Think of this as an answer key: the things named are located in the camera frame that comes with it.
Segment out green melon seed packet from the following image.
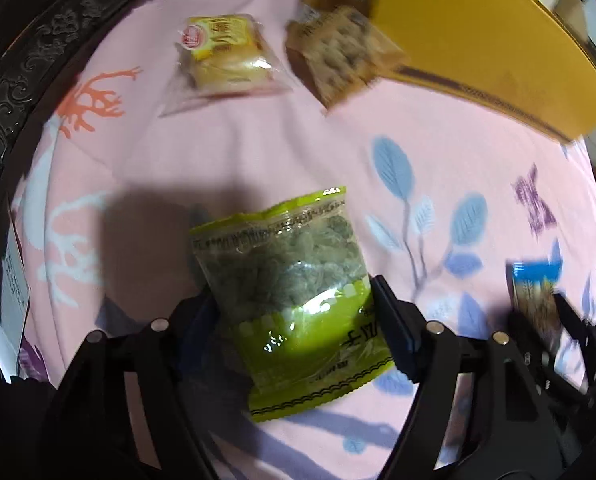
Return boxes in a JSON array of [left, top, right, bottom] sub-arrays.
[[189, 186, 392, 422]]

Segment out purple cartoon snack packet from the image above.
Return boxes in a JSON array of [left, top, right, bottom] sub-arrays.
[[507, 259, 563, 354]]

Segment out pink patterned tablecloth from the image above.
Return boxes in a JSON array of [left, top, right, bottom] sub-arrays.
[[9, 0, 596, 480]]

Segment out white paper sheet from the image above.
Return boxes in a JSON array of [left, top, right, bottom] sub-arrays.
[[0, 224, 30, 382]]

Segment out yellow small bread packet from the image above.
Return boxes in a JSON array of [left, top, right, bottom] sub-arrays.
[[159, 14, 291, 117]]

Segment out brown nut packet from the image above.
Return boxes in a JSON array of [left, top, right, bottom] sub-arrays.
[[285, 6, 409, 110]]

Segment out yellow cardboard box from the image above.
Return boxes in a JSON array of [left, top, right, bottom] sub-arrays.
[[304, 0, 596, 143]]

